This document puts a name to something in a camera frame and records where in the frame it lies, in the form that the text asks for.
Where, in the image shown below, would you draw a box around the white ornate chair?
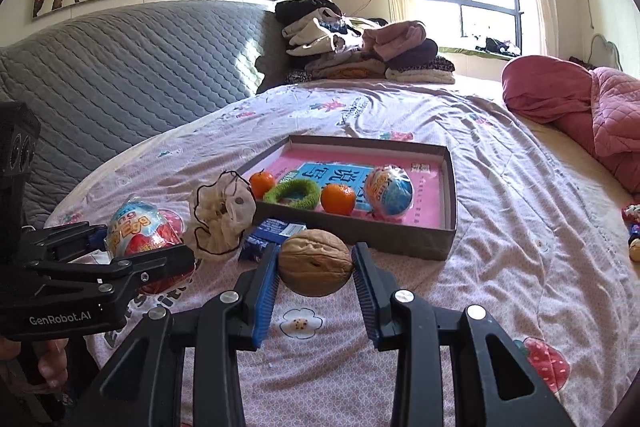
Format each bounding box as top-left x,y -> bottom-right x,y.
590,33 -> 623,70

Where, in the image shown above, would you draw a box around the green windowsill mat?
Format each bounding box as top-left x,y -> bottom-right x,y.
440,47 -> 511,60

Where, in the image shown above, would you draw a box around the orange tangerine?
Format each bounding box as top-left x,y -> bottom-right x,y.
249,170 -> 277,200
320,183 -> 357,214

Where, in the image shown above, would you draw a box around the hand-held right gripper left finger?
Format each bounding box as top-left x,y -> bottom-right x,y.
87,243 -> 281,427

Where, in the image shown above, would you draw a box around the blue toy egg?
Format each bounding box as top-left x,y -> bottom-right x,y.
363,164 -> 415,218

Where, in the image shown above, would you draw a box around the pink book with blue label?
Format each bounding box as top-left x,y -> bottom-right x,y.
260,146 -> 446,228

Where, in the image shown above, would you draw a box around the strawberry print bed cover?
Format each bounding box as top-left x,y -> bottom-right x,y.
45,79 -> 640,427

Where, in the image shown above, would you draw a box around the brown cardboard box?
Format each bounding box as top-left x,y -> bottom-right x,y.
236,134 -> 458,262

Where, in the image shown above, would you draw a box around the red toy egg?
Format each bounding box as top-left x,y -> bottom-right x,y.
105,201 -> 193,295

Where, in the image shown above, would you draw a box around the blue cookie packet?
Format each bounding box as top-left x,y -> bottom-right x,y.
237,219 -> 307,264

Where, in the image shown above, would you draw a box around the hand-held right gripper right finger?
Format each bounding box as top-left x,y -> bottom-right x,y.
351,242 -> 576,427

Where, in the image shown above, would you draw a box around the cream drawstring pouch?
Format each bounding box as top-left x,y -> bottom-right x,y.
184,171 -> 257,263

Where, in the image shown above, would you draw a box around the beige bed sheet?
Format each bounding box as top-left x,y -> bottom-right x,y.
520,117 -> 640,268

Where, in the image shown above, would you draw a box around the person's left hand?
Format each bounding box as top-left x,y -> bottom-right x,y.
37,338 -> 69,390

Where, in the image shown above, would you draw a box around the grey quilted headboard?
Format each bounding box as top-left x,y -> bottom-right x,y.
0,0 -> 296,228

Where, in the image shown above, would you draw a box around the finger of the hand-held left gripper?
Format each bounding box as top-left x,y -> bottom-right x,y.
27,244 -> 195,294
22,222 -> 111,260

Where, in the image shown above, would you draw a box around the green fuzzy hair tie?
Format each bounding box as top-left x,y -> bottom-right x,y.
262,179 -> 322,210

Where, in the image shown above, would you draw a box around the dark clothes on windowsill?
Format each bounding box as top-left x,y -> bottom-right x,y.
475,37 -> 521,56

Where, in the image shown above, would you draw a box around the pile of folded clothes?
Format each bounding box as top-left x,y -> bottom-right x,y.
275,0 -> 457,85

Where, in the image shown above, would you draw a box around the pink quilted blanket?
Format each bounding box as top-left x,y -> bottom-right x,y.
501,55 -> 640,195

